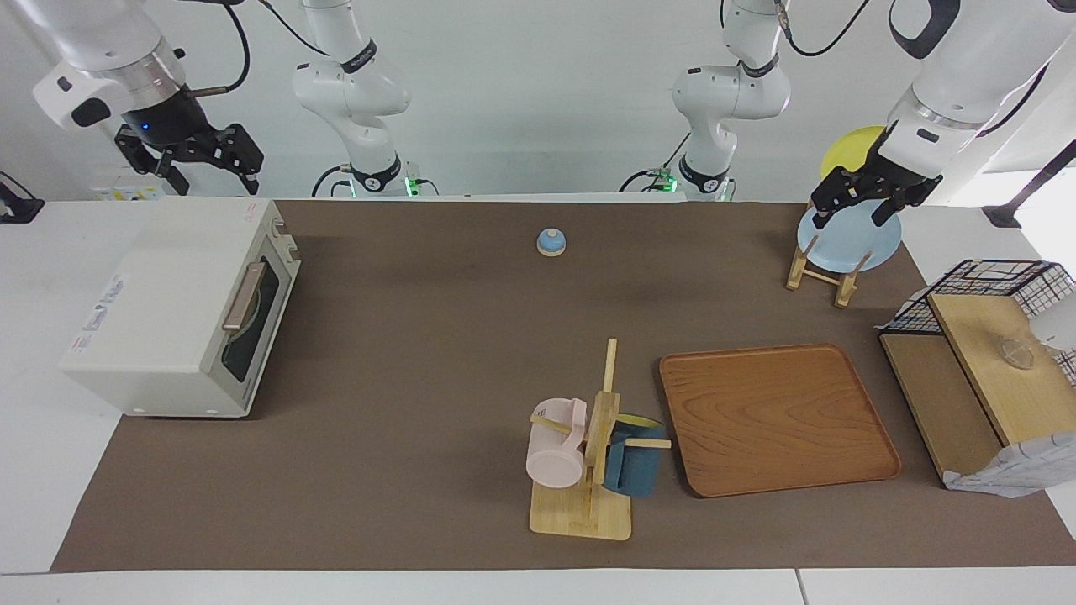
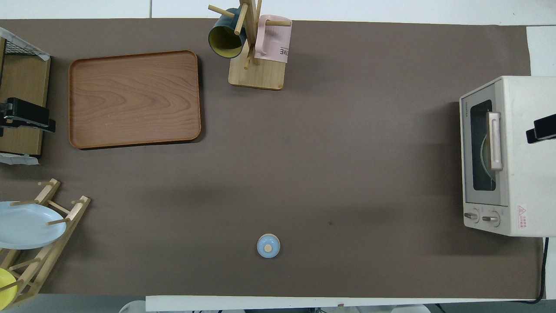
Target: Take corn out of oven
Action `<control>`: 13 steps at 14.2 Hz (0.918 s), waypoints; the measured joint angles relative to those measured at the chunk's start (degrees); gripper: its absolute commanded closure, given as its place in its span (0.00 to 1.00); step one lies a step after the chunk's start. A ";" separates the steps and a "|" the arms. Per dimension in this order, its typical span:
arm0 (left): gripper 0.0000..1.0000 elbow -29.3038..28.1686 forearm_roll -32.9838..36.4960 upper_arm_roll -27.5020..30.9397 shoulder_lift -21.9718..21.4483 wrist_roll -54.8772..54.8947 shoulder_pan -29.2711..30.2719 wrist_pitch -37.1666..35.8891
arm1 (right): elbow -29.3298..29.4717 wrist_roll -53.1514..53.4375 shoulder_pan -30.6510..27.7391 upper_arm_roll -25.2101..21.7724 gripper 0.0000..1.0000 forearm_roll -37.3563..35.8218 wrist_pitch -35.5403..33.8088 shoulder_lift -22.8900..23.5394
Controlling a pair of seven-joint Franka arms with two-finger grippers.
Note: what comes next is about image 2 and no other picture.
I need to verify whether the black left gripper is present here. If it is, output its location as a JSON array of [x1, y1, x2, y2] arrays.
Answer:
[[4, 97, 56, 133]]

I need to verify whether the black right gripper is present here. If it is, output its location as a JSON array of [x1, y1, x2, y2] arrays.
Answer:
[[526, 114, 556, 144]]

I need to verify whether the light green plate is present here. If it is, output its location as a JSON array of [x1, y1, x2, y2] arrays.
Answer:
[[480, 133, 496, 180]]

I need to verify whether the oven glass door with handle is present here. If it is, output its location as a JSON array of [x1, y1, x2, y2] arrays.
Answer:
[[460, 83, 510, 207]]

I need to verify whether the white toaster oven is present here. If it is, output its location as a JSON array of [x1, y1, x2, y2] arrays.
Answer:
[[460, 76, 556, 237]]

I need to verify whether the white checked cloth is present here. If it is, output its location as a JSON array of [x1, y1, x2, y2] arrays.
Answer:
[[0, 153, 40, 166]]

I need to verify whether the wooden shelf unit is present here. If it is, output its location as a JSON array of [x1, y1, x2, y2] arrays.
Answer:
[[0, 37, 52, 157]]

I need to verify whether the brown wooden tray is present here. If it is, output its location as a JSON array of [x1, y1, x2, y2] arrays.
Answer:
[[69, 50, 202, 150]]

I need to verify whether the wooden dish rack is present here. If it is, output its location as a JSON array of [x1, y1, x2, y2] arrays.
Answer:
[[0, 178, 92, 311]]

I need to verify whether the light blue plate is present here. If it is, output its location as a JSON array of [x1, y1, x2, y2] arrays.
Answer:
[[0, 201, 68, 250]]

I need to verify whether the yellow plate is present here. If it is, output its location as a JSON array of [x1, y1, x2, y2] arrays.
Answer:
[[0, 267, 19, 308]]

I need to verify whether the brown table mat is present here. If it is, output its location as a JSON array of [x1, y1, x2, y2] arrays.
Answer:
[[0, 18, 543, 300]]

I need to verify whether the dark teal mug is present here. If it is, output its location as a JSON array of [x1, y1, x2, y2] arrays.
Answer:
[[208, 8, 248, 59]]

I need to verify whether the wooden mug tree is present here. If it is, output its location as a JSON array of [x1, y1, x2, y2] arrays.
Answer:
[[208, 0, 292, 91]]

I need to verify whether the pink mug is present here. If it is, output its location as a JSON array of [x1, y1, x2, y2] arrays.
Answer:
[[254, 14, 292, 63]]

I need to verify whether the black wire basket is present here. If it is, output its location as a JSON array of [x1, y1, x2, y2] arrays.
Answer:
[[0, 27, 50, 60]]

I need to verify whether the black oven power cable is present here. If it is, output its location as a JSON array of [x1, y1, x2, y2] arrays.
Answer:
[[523, 237, 549, 304]]

